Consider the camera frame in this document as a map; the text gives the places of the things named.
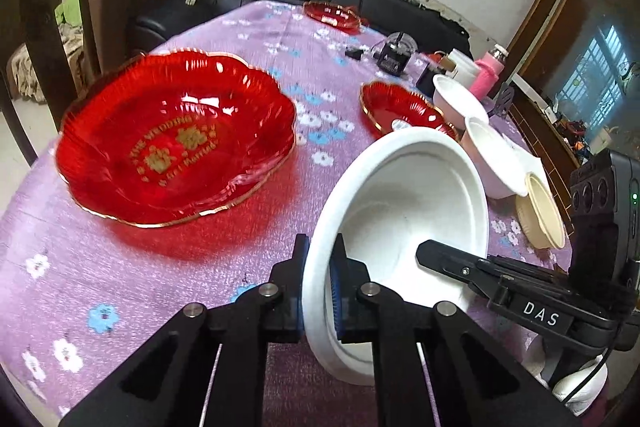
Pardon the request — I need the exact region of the beige paper bowl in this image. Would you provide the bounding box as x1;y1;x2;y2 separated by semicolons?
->
515;172;566;249

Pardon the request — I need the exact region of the white foam bowl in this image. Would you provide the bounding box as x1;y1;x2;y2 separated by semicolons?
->
302;128;489;386
461;117;549;199
433;75;489;130

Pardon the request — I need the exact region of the large red glass plate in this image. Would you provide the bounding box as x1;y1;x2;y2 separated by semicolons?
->
55;49;296;229

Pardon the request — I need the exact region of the small red gold-rimmed plate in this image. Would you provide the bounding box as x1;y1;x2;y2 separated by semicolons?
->
359;80;460;141

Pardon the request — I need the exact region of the gloved right hand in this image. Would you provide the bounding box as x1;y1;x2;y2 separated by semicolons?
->
535;355;608;416

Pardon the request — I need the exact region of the purple floral tablecloth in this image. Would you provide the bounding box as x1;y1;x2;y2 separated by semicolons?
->
1;1;382;416

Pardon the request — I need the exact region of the purple phone stand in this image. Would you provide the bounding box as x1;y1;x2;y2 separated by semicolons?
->
488;83;515;118

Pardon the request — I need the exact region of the pink sleeved thermos bottle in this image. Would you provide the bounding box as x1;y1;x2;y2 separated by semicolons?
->
469;44;509;101

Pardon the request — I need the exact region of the white plastic jar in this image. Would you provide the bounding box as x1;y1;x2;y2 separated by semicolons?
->
447;49;480;89

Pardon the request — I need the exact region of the black grinder with wooden knob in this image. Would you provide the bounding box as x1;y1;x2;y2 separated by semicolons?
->
416;51;454;98

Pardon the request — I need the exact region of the black cylindrical pump device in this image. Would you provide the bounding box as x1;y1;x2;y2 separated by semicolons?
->
374;31;418;77

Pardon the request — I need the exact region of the black power adapter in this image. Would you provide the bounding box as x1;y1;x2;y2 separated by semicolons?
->
345;48;364;61

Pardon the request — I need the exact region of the far red glass plate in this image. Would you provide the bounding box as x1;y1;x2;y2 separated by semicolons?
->
303;1;361;35

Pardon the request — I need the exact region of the black leather sofa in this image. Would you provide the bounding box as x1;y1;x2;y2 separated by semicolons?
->
127;0;472;56

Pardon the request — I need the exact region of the dark wooden chair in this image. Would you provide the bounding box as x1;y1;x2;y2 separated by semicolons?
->
0;0;97;168

